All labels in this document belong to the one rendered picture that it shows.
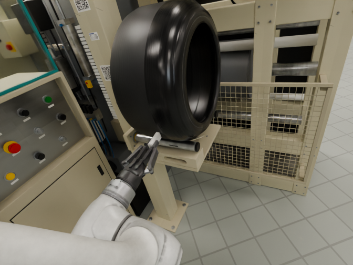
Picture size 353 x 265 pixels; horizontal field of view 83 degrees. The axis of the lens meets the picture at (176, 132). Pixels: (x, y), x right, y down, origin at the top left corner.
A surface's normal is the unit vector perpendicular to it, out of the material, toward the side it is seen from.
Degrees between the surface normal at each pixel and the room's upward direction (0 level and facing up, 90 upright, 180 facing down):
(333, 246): 0
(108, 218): 19
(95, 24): 90
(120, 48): 50
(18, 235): 56
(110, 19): 90
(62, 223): 90
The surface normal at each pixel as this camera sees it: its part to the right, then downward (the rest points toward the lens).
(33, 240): 0.73, -0.56
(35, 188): 0.88, 0.12
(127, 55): -0.46, 0.02
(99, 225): 0.07, -0.58
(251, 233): -0.18, -0.81
